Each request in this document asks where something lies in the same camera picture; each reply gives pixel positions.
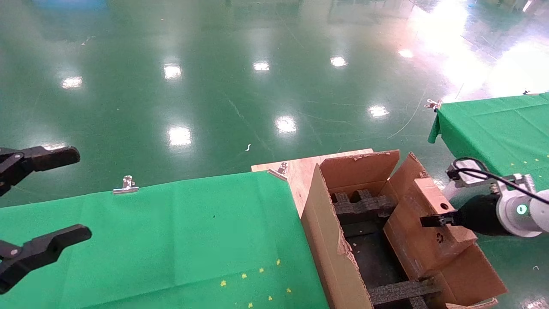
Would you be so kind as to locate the flat black foam insert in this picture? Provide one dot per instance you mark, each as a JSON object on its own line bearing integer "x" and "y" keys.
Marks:
{"x": 399, "y": 292}

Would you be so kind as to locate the green cloth with hanging corner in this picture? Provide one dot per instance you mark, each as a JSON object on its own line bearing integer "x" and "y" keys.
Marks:
{"x": 493, "y": 128}

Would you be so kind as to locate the white table leg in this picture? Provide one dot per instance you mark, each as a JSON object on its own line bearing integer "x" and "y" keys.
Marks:
{"x": 450, "y": 192}

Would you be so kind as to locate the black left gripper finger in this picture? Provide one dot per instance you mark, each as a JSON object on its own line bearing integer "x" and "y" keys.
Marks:
{"x": 47, "y": 158}
{"x": 51, "y": 246}

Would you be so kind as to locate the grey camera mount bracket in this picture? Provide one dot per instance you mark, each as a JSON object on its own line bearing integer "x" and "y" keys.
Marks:
{"x": 506, "y": 180}

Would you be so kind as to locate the notched black foam insert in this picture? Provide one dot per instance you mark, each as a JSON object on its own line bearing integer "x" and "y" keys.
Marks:
{"x": 364, "y": 206}

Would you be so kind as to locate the silver metal binder clip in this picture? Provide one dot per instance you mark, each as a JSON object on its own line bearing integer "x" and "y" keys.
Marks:
{"x": 279, "y": 171}
{"x": 126, "y": 185}
{"x": 433, "y": 104}

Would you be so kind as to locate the large open cardboard carton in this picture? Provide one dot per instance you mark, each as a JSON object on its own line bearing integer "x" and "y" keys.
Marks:
{"x": 330, "y": 240}

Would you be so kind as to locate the small brown cardboard box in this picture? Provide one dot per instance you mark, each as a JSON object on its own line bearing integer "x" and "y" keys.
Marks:
{"x": 422, "y": 251}

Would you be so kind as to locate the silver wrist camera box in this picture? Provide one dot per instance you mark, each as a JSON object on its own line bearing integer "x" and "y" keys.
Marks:
{"x": 460, "y": 182}

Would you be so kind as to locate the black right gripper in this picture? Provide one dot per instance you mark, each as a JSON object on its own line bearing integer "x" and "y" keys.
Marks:
{"x": 480, "y": 214}

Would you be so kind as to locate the large green table cloth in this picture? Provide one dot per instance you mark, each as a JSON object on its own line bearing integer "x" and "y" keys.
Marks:
{"x": 150, "y": 240}

